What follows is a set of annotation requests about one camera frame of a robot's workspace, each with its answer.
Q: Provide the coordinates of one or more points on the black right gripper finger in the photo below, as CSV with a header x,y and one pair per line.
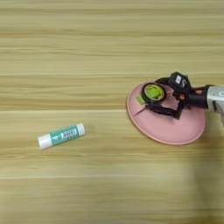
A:
x,y
163,81
163,110

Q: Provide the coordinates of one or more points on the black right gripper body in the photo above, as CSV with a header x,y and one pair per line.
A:
x,y
195,97

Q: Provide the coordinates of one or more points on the white green glue stick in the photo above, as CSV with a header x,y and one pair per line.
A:
x,y
62,135

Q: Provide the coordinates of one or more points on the pink round plate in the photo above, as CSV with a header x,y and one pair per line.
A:
x,y
175,128

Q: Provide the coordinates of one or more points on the thin dark stick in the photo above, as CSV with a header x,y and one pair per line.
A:
x,y
140,111

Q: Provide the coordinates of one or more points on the green eraser block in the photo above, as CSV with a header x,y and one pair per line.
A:
x,y
140,99

